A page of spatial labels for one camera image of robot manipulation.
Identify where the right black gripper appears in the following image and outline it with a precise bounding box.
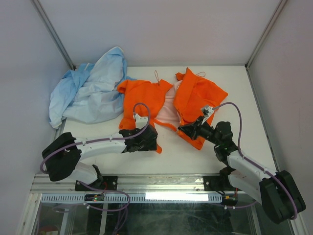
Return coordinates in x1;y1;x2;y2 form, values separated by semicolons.
178;116;221;146

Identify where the orange jacket pink lining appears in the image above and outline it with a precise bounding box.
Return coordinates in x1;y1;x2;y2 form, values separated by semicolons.
117;69;228;150

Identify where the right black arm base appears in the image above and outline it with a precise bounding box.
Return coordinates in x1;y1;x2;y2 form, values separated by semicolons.
202;166;242;192

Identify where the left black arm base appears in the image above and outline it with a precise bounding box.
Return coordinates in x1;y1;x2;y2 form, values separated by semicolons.
69;162;118;191

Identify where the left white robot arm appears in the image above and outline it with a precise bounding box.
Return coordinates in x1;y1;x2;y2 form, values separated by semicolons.
40;125;158;190

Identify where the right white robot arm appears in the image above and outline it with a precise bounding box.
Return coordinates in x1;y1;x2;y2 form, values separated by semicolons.
179;116;306;224

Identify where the light blue garment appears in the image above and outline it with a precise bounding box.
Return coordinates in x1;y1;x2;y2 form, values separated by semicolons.
49;47;130;129

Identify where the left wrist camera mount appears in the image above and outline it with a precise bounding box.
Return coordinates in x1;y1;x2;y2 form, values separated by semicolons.
134;113;149;129

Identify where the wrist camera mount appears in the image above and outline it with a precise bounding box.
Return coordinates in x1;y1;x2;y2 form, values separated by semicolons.
134;113;149;129
201;105;214;124

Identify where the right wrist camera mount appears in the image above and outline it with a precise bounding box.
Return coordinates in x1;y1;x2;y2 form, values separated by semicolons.
201;105;214;124

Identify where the aluminium front rail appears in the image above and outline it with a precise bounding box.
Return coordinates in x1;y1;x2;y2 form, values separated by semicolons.
30;173;293;194

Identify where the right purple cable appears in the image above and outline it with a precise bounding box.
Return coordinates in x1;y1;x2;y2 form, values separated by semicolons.
211;101;299;220

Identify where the white slotted cable duct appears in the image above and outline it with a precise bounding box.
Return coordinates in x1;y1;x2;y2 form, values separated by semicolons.
41;192;223;204

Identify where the right corner aluminium post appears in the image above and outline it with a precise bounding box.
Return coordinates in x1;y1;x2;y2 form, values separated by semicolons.
245;0;289;71

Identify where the corner aluminium post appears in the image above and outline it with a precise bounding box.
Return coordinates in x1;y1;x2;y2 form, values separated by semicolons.
30;0;76;70
245;0;289;71

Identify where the left corner aluminium post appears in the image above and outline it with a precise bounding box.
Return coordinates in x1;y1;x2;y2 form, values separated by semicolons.
30;0;76;70

